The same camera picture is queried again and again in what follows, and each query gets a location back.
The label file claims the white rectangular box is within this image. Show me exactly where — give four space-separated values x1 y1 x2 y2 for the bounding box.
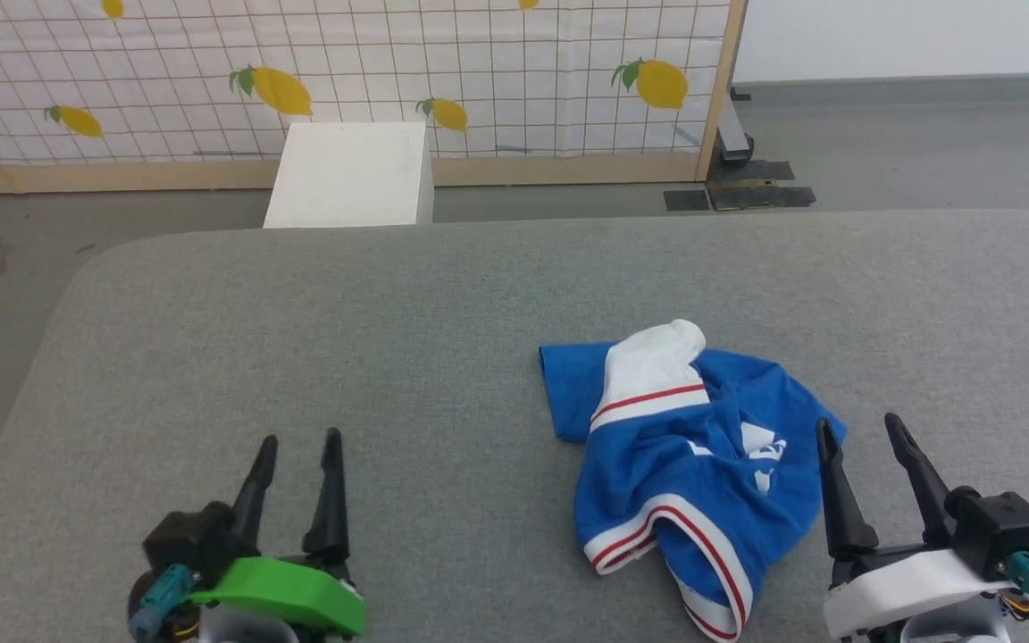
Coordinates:
263 121 435 229

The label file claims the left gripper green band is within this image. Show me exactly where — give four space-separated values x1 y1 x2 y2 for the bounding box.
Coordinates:
188 428 367 643

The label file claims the metal screen support foot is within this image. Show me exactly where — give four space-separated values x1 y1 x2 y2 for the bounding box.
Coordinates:
716 85 756 167

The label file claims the blue white red-striped shirt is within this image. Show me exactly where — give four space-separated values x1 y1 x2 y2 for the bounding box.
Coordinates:
539 319 848 642

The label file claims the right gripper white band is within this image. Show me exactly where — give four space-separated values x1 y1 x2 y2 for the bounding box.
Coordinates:
816 413 1012 643

